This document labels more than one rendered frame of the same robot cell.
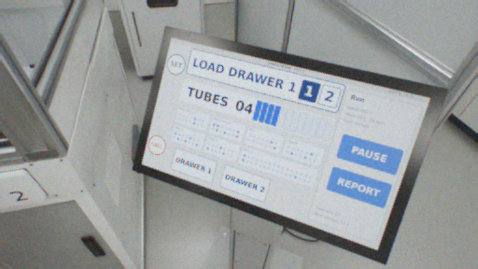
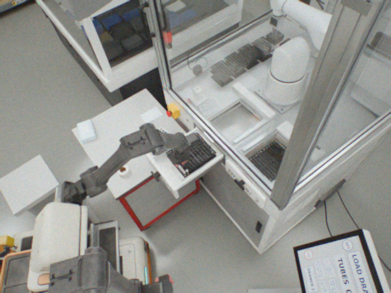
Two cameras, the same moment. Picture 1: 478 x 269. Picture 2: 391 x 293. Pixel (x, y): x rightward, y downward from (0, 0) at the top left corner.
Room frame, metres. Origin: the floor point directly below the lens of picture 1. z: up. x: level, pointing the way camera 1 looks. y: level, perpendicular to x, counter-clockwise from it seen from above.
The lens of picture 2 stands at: (-0.08, 0.01, 2.34)
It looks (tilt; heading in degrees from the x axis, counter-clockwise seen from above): 57 degrees down; 76
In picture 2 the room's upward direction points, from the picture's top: 7 degrees counter-clockwise
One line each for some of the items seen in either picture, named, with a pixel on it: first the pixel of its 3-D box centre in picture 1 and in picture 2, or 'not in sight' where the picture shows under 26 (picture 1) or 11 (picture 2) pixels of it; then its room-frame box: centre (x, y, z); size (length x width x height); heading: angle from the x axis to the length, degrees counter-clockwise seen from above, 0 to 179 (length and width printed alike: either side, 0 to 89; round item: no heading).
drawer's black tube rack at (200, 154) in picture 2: not in sight; (191, 155); (0.11, 0.89, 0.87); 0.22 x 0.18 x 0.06; 16
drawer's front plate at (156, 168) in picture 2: not in sight; (161, 174); (-0.08, 0.83, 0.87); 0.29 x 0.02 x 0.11; 106
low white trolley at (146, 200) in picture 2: not in sight; (144, 165); (-0.18, 1.23, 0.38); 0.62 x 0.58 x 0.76; 106
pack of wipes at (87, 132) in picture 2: not in sight; (87, 130); (-0.44, 1.37, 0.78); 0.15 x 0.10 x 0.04; 93
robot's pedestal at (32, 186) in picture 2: not in sight; (56, 206); (-0.84, 1.15, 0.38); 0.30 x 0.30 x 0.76; 20
